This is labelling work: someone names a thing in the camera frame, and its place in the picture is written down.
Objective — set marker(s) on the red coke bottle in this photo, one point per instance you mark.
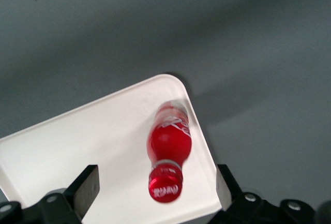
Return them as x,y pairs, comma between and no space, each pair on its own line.
170,141

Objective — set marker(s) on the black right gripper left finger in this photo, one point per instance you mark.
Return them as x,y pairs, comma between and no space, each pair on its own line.
85,187

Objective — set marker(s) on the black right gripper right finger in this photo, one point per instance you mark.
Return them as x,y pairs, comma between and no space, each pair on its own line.
227,187

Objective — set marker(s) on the white rectangular plastic tray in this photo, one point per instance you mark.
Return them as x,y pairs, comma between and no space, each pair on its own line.
77,143

